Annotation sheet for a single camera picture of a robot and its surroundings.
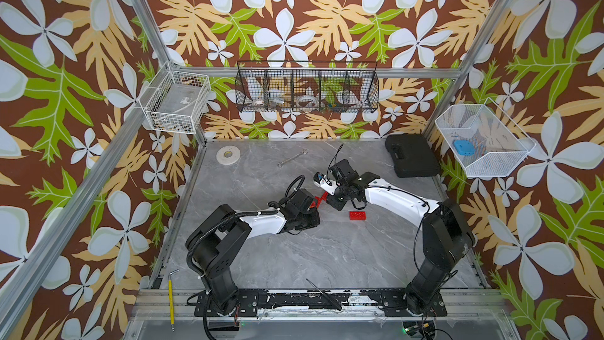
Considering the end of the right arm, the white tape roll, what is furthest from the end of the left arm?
the white tape roll

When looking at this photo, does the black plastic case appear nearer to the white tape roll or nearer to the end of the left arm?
the end of the left arm

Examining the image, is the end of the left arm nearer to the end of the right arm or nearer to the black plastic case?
the end of the right arm

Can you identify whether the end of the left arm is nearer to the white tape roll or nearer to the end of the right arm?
the end of the right arm

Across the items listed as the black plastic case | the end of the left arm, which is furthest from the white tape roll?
the black plastic case

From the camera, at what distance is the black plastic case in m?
1.09
